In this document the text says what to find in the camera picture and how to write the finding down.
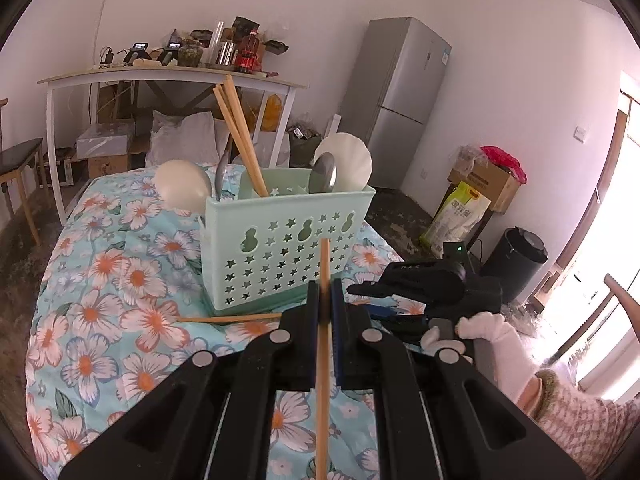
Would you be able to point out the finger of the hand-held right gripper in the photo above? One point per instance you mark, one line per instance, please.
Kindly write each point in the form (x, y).
(400, 327)
(405, 280)

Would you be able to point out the green plastic utensil basket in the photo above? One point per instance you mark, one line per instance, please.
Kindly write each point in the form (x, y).
(285, 245)

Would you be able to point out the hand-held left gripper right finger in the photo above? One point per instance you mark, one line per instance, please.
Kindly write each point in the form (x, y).
(337, 332)

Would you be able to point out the person's right hand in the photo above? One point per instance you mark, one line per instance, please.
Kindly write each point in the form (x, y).
(495, 345)

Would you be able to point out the wooden chair with dark seat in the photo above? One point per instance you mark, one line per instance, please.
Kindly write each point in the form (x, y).
(20, 155)

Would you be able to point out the yellow green rice bag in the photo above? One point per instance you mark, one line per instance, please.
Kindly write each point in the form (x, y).
(457, 215)

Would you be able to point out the red plastic bag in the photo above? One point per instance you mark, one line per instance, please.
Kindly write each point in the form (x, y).
(502, 160)

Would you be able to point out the small cardboard box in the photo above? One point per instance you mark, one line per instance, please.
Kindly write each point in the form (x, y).
(107, 165)

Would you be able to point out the small device with screen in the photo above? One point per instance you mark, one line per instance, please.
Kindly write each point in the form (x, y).
(172, 50)
(137, 52)

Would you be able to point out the floral blanket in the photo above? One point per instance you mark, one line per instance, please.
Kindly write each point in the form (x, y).
(110, 310)

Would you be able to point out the white shell-shaped spoon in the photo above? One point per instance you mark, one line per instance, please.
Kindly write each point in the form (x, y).
(350, 157)

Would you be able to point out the plastic-wrapped box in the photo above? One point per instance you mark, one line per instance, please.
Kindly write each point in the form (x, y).
(105, 137)

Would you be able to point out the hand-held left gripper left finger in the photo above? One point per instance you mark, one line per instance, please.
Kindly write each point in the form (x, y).
(314, 332)

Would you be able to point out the grey refrigerator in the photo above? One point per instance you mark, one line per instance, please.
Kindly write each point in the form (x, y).
(395, 105)

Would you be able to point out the black trash bin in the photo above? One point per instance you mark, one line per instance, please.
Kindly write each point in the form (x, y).
(515, 260)

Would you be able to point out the dark green bag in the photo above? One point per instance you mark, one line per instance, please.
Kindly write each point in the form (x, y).
(304, 149)

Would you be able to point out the white plastic bag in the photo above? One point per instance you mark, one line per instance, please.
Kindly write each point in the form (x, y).
(182, 135)

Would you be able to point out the metal cup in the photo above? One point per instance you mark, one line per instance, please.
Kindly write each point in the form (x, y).
(227, 52)

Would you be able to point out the red soda bottles pack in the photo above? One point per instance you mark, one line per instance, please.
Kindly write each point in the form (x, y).
(248, 55)

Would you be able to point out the white table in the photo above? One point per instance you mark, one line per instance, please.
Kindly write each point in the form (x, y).
(165, 75)

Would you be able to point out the yellow plastic bag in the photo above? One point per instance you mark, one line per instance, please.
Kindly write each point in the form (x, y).
(272, 110)

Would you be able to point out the white round ceramic spoon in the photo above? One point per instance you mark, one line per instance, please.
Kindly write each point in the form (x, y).
(182, 185)

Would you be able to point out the metal spoon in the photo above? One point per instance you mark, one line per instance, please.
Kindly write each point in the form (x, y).
(324, 172)
(222, 170)

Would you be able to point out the jar with green contents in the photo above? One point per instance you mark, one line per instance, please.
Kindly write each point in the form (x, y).
(190, 55)

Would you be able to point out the person's right forearm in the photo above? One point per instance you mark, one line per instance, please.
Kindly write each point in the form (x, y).
(580, 425)

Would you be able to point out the wooden chopstick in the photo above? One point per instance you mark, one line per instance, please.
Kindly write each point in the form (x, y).
(245, 120)
(242, 132)
(325, 265)
(235, 130)
(225, 318)

